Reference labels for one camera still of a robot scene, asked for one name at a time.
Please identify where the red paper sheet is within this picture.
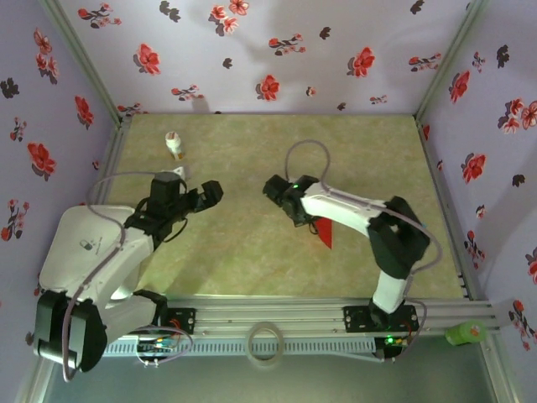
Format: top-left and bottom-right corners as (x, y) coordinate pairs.
(314, 217), (336, 251)

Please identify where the white pill bottle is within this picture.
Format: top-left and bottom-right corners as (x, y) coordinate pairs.
(164, 131), (185, 161)

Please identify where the white zip pouch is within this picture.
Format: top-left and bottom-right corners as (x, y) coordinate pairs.
(39, 204), (143, 301)

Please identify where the clear tape roll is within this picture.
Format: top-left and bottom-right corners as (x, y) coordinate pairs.
(246, 322), (286, 370)

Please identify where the green cylindrical container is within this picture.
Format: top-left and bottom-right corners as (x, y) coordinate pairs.
(445, 321), (487, 347)

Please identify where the aluminium table side rail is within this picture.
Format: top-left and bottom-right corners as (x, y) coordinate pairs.
(91, 116), (132, 207)
(414, 115), (483, 301)

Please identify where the long aluminium mounting rail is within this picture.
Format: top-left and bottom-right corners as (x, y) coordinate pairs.
(40, 297), (503, 337)

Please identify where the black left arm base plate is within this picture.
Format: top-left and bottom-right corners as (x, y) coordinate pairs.
(163, 306), (197, 336)

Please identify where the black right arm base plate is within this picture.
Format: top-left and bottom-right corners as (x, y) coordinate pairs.
(342, 305), (420, 336)

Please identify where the grey slotted cable duct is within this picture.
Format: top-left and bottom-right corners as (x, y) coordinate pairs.
(102, 338), (377, 358)

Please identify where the grey left arm cable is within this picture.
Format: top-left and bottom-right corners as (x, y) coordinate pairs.
(61, 170), (194, 384)

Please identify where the aluminium frame post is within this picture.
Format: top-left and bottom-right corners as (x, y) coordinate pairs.
(39, 0), (127, 123)
(414, 0), (492, 121)

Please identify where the aluminium frame bar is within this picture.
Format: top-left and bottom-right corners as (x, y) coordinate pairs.
(14, 360), (55, 403)
(481, 335), (521, 403)

